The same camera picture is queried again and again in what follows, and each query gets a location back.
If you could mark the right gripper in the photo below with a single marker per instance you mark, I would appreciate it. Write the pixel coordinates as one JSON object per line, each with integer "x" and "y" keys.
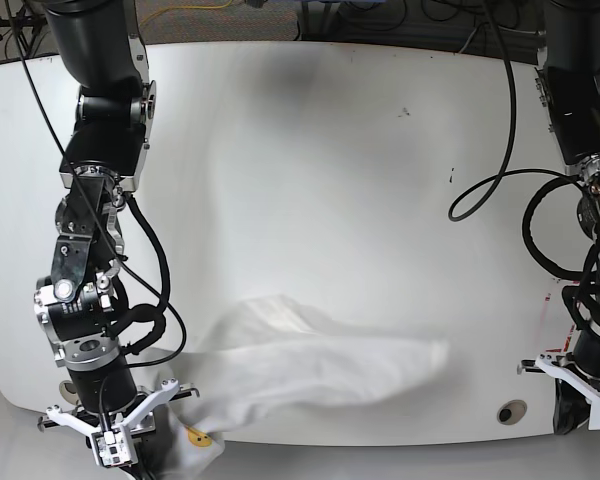
{"x": 109, "y": 398}

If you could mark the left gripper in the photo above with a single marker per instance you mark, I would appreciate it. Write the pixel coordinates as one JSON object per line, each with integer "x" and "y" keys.
{"x": 576, "y": 376}

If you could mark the white T-shirt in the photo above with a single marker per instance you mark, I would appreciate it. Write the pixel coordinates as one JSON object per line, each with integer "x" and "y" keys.
{"x": 267, "y": 354}

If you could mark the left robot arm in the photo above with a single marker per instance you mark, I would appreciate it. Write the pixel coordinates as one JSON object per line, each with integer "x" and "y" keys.
{"x": 569, "y": 87}

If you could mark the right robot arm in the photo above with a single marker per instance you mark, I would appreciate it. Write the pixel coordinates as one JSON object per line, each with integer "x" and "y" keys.
{"x": 82, "y": 305}

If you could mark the left table grommet hole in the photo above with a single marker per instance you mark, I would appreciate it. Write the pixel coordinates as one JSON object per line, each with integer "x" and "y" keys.
{"x": 69, "y": 393}

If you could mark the table grommet hole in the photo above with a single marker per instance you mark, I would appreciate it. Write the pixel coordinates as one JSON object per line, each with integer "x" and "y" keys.
{"x": 512, "y": 412}
{"x": 69, "y": 393}

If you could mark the right table grommet hole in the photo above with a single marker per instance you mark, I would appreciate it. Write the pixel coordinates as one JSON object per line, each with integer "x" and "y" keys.
{"x": 512, "y": 412}

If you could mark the red tape marking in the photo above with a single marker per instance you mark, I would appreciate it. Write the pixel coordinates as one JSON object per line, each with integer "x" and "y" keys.
{"x": 557, "y": 327}

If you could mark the black tripod stand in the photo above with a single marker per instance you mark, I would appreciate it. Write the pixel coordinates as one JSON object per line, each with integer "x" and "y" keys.
{"x": 30, "y": 29}

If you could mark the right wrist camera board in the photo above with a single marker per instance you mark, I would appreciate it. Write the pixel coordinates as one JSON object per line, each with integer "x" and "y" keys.
{"x": 112, "y": 449}

